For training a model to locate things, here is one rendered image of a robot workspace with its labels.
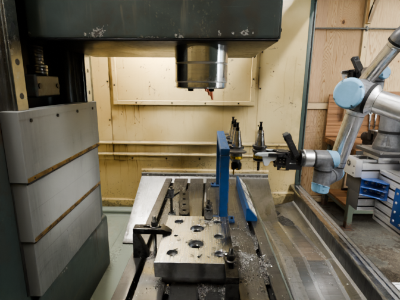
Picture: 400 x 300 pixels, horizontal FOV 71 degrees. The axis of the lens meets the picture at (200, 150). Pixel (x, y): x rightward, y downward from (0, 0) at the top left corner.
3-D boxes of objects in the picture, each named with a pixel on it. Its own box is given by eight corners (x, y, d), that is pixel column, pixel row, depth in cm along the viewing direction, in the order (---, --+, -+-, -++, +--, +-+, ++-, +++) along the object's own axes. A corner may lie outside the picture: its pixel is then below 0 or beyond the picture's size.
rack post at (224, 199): (233, 217, 126) (236, 153, 119) (234, 223, 121) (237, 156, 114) (211, 216, 126) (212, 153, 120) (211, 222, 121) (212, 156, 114)
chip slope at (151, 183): (265, 208, 202) (268, 174, 196) (295, 271, 133) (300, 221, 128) (143, 206, 204) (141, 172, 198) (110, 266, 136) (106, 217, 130)
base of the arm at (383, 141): (393, 146, 153) (396, 128, 151) (413, 152, 139) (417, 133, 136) (365, 146, 153) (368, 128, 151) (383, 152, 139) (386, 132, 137)
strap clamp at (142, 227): (172, 253, 99) (172, 213, 96) (171, 258, 96) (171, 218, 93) (136, 252, 99) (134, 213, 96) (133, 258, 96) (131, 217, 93)
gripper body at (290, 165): (275, 170, 121) (303, 171, 120) (277, 150, 119) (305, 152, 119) (271, 165, 128) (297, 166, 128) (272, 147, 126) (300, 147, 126)
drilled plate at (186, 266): (227, 228, 108) (228, 216, 107) (234, 278, 80) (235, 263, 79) (168, 227, 109) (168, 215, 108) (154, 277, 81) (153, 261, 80)
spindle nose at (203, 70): (180, 88, 95) (180, 50, 92) (227, 88, 93) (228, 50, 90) (169, 88, 80) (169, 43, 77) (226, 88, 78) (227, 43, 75)
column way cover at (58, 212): (105, 219, 123) (97, 100, 112) (44, 300, 77) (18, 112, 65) (94, 219, 123) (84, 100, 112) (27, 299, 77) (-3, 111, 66)
